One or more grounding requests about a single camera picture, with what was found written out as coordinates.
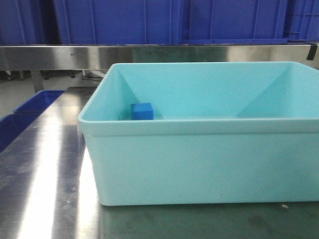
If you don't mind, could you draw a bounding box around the small blue cube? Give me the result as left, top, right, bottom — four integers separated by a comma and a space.
131, 103, 154, 120

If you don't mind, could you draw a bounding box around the blue crate on shelf right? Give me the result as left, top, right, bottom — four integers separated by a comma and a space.
179, 0, 288, 45

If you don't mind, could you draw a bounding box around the blue crate on shelf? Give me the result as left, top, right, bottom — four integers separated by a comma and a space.
0, 0, 60, 46
53, 0, 184, 45
179, 0, 288, 45

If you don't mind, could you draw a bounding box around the blue crate on shelf middle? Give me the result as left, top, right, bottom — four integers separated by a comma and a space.
53, 0, 184, 45

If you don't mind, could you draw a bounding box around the blue crate on shelf left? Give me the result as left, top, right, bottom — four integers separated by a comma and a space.
0, 0, 60, 46

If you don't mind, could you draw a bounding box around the light teal plastic tub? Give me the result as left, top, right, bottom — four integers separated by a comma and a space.
78, 62, 319, 206

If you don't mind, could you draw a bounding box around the blue floor crate far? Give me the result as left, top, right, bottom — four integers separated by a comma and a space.
13, 90, 64, 115

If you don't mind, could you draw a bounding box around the blue floor crate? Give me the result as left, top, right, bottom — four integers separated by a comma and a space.
13, 90, 64, 115
0, 115, 18, 152

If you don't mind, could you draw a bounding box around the blue floor crate near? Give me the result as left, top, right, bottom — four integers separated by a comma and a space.
0, 115, 18, 152

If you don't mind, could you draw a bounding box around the black tape strip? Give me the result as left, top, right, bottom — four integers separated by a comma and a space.
306, 42, 318, 61

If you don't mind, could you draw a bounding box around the stainless steel shelf rail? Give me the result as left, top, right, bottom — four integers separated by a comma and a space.
0, 44, 319, 71

